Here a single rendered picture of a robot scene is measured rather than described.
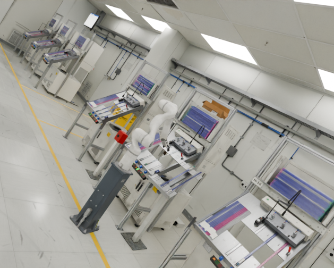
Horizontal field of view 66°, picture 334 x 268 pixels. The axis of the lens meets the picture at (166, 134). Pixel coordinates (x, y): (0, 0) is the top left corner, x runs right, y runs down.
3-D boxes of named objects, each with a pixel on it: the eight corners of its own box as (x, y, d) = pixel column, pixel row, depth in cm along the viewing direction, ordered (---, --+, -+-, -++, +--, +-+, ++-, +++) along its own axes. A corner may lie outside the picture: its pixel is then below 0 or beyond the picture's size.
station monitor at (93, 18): (90, 30, 635) (99, 15, 631) (82, 25, 675) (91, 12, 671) (94, 33, 645) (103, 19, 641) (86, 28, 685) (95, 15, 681)
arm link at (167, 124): (174, 123, 272) (165, 143, 290) (174, 114, 284) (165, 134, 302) (167, 120, 270) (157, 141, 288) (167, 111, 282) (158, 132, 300)
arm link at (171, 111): (136, 141, 257) (149, 151, 253) (134, 137, 246) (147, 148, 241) (168, 104, 266) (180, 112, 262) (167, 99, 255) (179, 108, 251)
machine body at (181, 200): (135, 228, 316) (163, 188, 310) (112, 193, 364) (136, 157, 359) (167, 232, 363) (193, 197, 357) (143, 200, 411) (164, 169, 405)
